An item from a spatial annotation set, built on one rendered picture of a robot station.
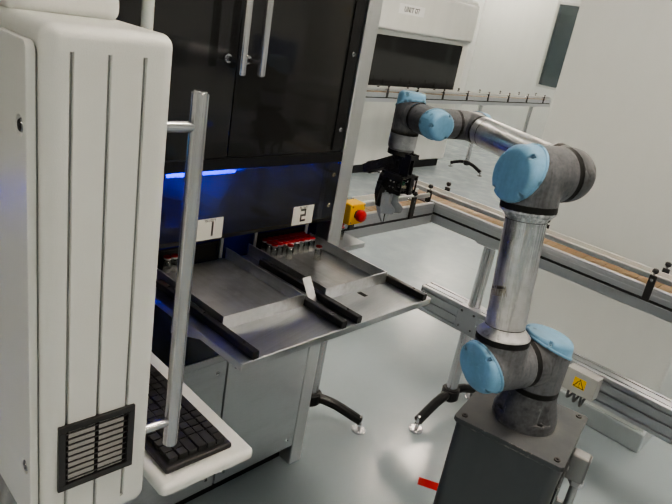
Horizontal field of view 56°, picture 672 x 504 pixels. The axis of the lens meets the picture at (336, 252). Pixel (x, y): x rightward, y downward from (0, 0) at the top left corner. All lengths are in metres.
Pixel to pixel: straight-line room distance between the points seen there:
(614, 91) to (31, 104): 2.52
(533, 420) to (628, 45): 1.86
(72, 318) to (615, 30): 2.55
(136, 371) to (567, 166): 0.88
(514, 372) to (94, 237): 0.90
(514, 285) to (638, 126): 1.71
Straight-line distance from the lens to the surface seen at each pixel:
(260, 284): 1.74
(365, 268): 1.93
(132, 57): 0.83
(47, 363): 0.94
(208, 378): 1.95
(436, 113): 1.58
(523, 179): 1.27
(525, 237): 1.32
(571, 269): 2.43
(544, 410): 1.55
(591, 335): 3.14
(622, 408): 2.53
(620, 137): 2.97
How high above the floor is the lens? 1.62
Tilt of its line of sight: 21 degrees down
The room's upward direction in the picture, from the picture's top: 10 degrees clockwise
